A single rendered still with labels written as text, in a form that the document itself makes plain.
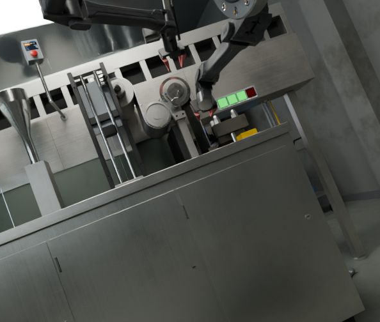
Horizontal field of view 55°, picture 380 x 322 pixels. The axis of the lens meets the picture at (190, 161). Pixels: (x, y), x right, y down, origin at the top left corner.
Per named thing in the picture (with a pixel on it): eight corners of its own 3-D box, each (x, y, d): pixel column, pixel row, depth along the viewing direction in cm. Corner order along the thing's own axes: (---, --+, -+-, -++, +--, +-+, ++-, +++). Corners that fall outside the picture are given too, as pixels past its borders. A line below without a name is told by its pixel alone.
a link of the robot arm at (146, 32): (174, 29, 137) (168, 8, 138) (145, 37, 136) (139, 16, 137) (174, 43, 149) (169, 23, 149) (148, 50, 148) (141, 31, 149)
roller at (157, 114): (150, 130, 166) (140, 106, 167) (149, 140, 191) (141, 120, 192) (174, 121, 168) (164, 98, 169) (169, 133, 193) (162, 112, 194)
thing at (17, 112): (37, 225, 158) (-7, 106, 163) (45, 223, 172) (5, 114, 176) (68, 213, 161) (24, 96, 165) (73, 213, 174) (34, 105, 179)
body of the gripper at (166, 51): (185, 52, 152) (183, 35, 146) (163, 59, 150) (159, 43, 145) (180, 45, 156) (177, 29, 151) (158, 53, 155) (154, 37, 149)
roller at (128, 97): (109, 111, 166) (98, 84, 167) (113, 124, 191) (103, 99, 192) (137, 101, 168) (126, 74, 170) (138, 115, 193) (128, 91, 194)
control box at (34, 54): (27, 59, 163) (20, 39, 163) (28, 66, 169) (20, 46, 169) (43, 56, 166) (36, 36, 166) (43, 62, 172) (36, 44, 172)
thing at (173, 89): (174, 79, 170) (186, 89, 170) (174, 80, 172) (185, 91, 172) (164, 90, 168) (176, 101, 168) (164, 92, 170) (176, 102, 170)
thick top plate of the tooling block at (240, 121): (218, 137, 166) (213, 124, 167) (203, 151, 206) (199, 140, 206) (249, 124, 169) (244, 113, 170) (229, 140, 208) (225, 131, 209)
